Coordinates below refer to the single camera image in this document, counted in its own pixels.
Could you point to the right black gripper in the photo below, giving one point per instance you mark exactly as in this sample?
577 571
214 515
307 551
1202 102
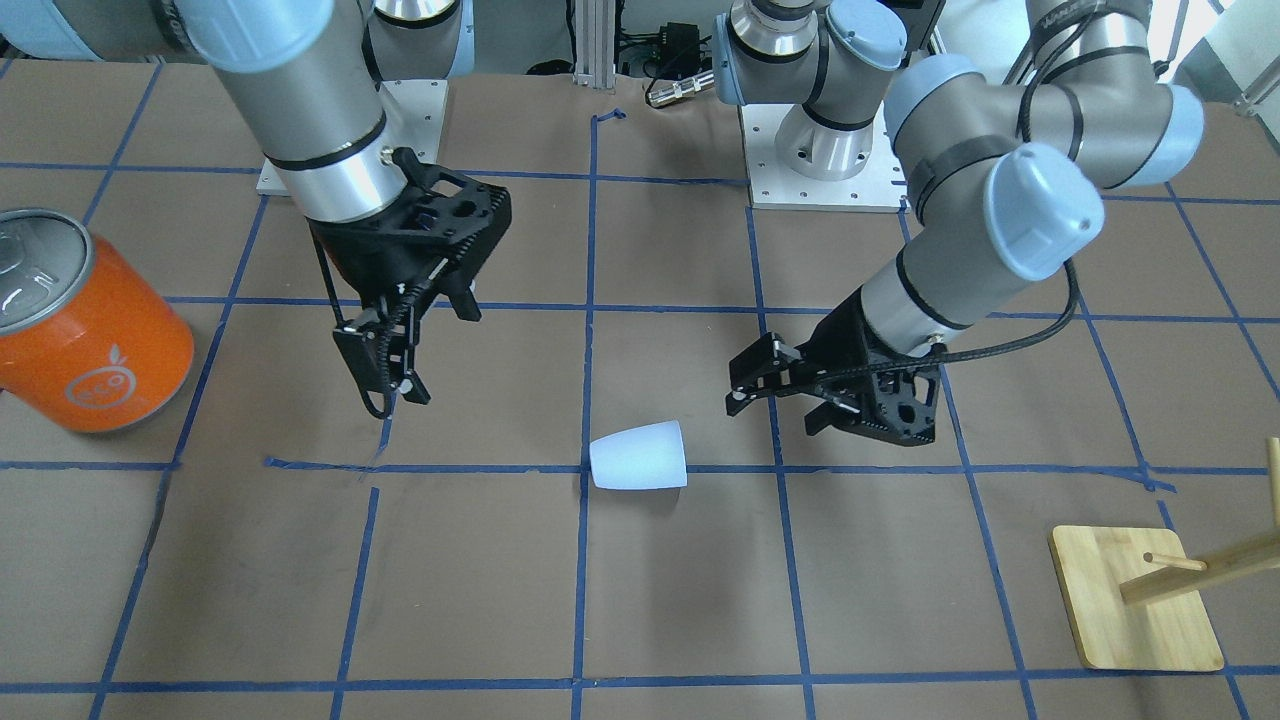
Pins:
362 262

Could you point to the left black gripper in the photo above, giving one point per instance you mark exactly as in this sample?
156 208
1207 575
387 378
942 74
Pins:
843 335

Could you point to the pale blue plastic cup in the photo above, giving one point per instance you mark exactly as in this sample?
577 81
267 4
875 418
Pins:
649 457

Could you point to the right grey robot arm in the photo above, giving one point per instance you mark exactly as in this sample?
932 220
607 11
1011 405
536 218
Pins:
313 82

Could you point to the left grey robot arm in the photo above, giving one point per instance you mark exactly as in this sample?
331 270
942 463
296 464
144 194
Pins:
1004 179

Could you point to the wooden cup rack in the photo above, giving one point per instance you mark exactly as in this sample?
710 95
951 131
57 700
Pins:
1188 592

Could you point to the large orange can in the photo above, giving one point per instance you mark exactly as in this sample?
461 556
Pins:
85 340

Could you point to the black power adapter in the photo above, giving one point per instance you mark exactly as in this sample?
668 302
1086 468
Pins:
674 50

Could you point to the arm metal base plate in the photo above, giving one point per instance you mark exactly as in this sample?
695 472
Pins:
796 164
420 110

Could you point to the silver cable connector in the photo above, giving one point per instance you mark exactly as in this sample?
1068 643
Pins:
680 90

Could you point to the aluminium frame post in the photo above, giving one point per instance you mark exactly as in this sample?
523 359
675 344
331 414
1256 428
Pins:
594 33

